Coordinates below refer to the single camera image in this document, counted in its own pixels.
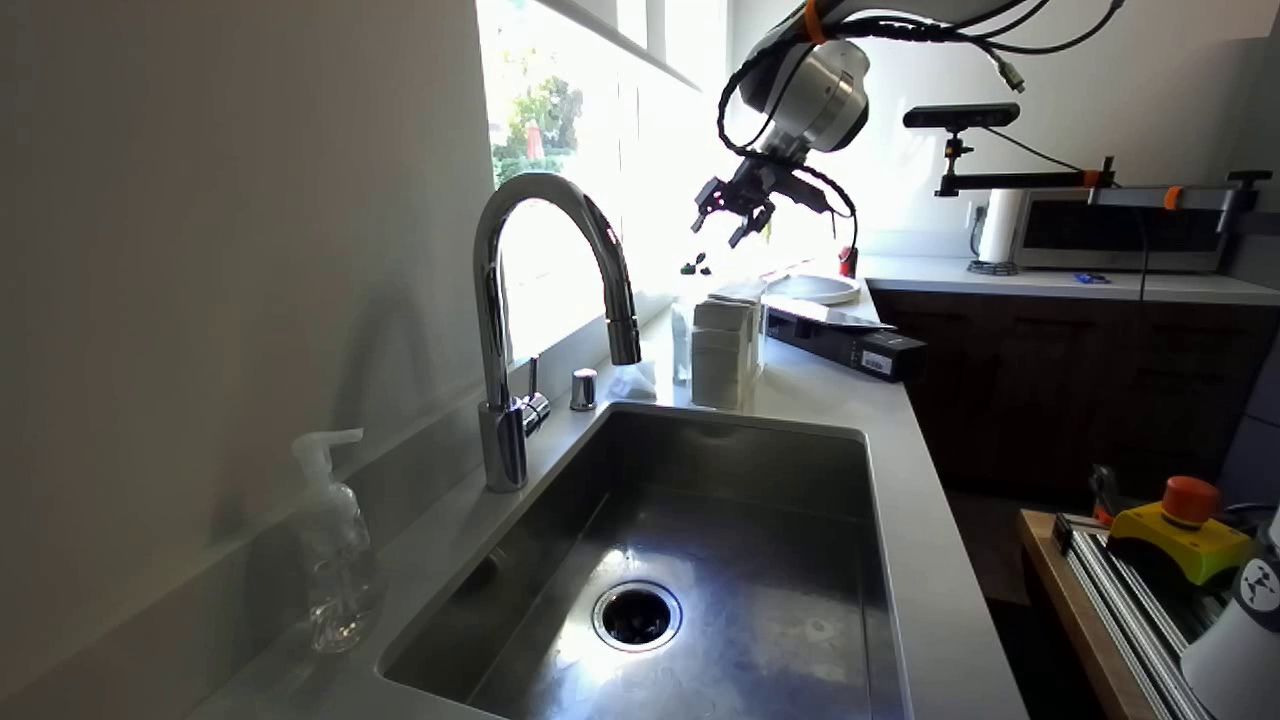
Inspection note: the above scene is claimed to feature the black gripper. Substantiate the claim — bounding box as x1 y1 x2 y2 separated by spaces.
692 162 804 250

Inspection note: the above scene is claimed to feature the red cup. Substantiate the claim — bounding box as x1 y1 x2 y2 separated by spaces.
839 250 859 279

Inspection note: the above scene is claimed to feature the white plate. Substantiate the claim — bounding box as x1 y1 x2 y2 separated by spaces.
779 273 859 308

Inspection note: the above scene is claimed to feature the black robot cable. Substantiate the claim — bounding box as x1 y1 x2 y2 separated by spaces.
715 0 1127 256

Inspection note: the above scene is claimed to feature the clear pump soap dispenser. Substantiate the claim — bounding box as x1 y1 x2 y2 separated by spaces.
291 428 382 657

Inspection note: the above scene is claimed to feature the yellow emergency stop button box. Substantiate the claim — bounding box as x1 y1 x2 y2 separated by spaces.
1107 476 1257 587

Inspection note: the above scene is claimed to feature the black camera on tripod arm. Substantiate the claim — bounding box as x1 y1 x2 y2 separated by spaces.
904 103 1115 196

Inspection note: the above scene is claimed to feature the small chrome sink button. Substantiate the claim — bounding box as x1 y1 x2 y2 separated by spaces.
573 370 595 413

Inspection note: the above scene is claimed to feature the silver microwave oven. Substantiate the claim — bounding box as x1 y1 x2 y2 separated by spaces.
1015 187 1257 277

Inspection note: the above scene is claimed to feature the black flat box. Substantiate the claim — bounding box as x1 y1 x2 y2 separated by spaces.
768 308 927 379

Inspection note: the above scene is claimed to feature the stainless steel sink basin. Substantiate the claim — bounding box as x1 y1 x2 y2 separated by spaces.
383 407 907 720

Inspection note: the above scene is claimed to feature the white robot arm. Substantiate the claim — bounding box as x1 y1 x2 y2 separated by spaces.
692 0 1019 246

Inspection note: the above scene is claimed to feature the chrome gooseneck faucet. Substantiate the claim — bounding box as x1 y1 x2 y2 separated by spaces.
473 171 642 491

